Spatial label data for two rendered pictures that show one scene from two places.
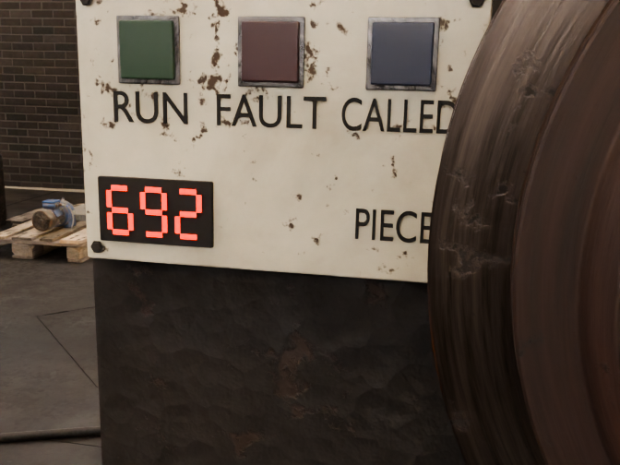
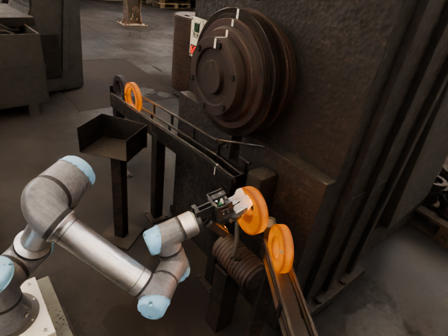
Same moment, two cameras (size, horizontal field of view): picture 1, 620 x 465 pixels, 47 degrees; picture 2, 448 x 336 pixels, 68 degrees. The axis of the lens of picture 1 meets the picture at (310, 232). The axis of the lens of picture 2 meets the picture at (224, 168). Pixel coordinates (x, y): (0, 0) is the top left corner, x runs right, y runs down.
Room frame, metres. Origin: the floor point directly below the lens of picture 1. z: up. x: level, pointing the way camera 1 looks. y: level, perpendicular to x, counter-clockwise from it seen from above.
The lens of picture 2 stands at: (-0.75, -1.05, 1.48)
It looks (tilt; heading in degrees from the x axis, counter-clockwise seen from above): 32 degrees down; 36
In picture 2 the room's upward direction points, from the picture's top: 9 degrees clockwise
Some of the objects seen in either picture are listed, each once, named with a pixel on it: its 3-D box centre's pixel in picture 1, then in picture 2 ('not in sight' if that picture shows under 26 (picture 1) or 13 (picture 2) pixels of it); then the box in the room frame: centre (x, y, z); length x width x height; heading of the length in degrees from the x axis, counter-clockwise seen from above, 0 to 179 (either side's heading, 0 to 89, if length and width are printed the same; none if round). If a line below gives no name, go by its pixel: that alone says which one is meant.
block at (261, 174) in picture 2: not in sight; (258, 195); (0.26, -0.52, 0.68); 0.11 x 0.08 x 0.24; 169
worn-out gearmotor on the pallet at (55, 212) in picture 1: (62, 212); not in sight; (4.64, 1.65, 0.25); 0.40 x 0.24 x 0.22; 169
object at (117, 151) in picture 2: not in sight; (116, 185); (0.11, 0.27, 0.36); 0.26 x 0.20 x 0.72; 114
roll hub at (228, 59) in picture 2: not in sight; (215, 77); (0.19, -0.27, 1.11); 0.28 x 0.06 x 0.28; 79
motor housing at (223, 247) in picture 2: not in sight; (231, 293); (0.09, -0.59, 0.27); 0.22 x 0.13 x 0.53; 79
